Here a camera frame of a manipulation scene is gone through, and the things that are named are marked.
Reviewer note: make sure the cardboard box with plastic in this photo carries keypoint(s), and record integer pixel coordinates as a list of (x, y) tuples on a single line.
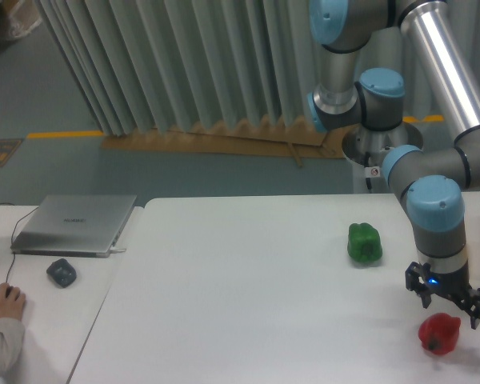
[(18, 18)]

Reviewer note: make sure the pale green pleated curtain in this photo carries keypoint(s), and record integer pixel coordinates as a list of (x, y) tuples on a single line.
[(200, 65)]

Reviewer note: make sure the black computer mouse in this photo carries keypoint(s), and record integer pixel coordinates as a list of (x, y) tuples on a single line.
[(12, 293)]

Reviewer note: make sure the person's hand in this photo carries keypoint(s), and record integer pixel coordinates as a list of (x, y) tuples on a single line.
[(9, 308)]

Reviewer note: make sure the green bell pepper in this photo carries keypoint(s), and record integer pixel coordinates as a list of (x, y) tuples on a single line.
[(364, 243)]

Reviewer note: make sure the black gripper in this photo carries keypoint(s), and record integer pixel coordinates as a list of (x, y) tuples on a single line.
[(453, 285)]

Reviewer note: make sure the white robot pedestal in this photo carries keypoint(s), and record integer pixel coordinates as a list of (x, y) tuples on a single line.
[(366, 149)]

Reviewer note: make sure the silver closed laptop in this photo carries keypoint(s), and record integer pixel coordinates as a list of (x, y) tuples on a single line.
[(75, 225)]

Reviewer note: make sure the red bell pepper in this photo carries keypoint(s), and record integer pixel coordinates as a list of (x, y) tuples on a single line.
[(439, 333)]

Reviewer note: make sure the white usb plug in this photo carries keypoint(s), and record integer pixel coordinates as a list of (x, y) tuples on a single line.
[(115, 250)]

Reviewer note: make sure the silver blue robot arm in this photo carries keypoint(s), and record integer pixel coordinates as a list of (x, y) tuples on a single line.
[(428, 186)]

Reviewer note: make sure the dark grey round device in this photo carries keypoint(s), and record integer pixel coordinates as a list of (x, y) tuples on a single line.
[(62, 273)]

